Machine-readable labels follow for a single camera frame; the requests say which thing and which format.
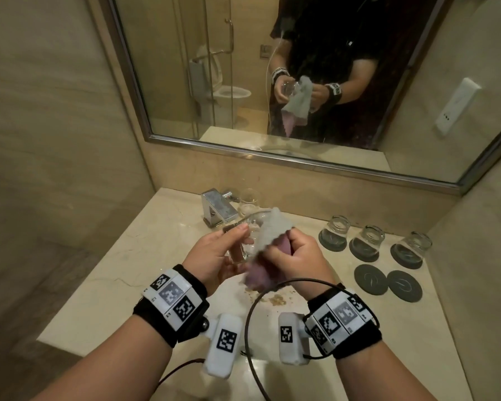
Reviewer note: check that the person's left hand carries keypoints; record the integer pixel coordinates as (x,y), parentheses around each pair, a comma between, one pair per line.
(206,258)

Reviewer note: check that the person's right hand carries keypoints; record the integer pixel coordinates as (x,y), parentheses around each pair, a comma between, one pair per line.
(307,271)

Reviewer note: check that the person's left thumb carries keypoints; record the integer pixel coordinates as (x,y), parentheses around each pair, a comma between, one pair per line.
(235,234)

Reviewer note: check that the person's right thumb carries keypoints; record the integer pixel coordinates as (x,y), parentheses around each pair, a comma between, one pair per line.
(277,256)

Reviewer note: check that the clear drinking glass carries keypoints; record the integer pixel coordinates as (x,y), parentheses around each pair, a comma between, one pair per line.
(243,246)
(371,238)
(416,244)
(250,202)
(337,227)

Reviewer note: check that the grey and purple cloth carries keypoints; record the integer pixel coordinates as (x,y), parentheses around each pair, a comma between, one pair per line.
(271,233)

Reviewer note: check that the person's left forearm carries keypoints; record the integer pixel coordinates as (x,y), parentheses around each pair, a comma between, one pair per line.
(117,363)

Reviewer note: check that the person's right forearm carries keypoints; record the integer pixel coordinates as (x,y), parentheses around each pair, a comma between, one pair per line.
(380,373)

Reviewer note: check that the chrome faucet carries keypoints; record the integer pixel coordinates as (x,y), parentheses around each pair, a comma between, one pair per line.
(217,206)

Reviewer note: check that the round dark grey coaster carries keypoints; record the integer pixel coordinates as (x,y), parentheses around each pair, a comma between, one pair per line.
(403,261)
(405,286)
(361,255)
(370,279)
(327,245)

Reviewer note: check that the black marker wristband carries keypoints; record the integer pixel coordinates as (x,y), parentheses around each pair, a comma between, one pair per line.
(342,319)
(171,302)

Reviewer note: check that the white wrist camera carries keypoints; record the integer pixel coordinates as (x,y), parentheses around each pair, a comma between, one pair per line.
(223,342)
(291,336)

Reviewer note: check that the metal framed wall mirror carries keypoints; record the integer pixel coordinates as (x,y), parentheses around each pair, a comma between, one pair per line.
(233,58)

